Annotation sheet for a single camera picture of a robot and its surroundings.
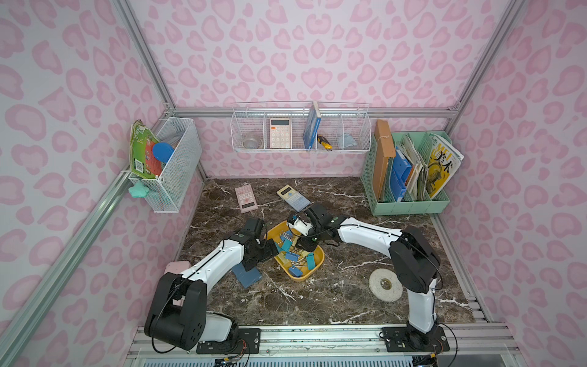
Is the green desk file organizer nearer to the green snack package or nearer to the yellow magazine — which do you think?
the yellow magazine

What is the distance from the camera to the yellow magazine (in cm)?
95

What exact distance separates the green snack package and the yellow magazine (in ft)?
3.35

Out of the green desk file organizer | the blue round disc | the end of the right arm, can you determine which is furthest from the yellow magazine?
the blue round disc
